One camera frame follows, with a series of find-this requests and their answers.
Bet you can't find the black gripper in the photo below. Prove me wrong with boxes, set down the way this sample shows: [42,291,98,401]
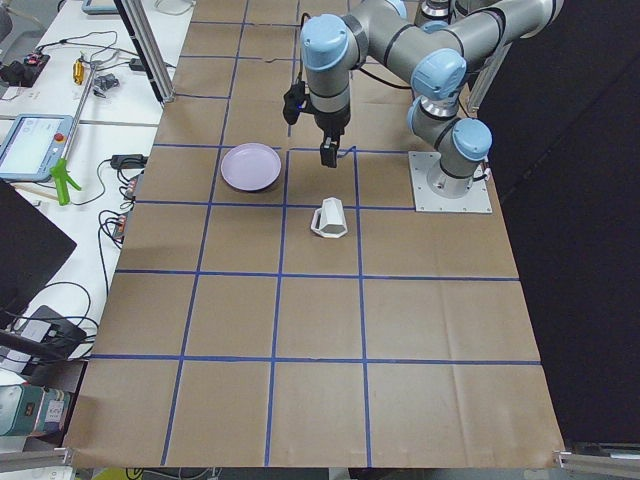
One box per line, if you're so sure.
[314,107,349,168]

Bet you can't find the white angular cup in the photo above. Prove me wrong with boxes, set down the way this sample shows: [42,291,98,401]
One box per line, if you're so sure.
[310,197,348,238]

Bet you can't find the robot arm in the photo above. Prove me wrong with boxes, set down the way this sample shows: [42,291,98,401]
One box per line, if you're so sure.
[414,0,456,26]
[283,1,562,199]

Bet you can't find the lilac plate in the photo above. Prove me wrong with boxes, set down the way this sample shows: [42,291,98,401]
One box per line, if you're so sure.
[221,143,281,192]

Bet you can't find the small circuit board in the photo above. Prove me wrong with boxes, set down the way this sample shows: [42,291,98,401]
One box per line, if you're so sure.
[123,174,142,201]

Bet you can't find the black power adapter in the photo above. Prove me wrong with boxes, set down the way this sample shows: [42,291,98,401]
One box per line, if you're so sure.
[110,154,148,170]

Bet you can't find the yellow tool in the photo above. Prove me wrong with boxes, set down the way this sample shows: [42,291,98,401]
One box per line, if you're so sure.
[72,58,85,85]

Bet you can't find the teach pendant tablet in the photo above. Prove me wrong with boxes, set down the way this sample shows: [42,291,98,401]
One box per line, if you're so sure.
[1,114,73,182]

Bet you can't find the black monitor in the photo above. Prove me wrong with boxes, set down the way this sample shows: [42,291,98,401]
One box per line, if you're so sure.
[0,182,76,327]

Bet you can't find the black device on desk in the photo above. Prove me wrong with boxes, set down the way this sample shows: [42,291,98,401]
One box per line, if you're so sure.
[18,305,87,360]

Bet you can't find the green tin box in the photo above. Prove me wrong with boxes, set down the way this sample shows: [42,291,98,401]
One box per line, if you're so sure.
[1,384,71,436]

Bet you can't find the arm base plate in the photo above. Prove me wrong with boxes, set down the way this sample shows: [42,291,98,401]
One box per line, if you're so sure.
[408,151,493,215]

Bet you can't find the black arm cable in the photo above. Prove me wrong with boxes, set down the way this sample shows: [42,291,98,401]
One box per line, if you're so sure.
[294,12,314,101]

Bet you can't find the aluminium frame post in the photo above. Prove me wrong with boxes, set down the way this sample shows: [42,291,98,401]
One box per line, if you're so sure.
[114,0,175,104]

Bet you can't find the green-handled reacher stick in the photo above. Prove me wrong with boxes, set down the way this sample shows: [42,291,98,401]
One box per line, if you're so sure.
[50,61,97,206]

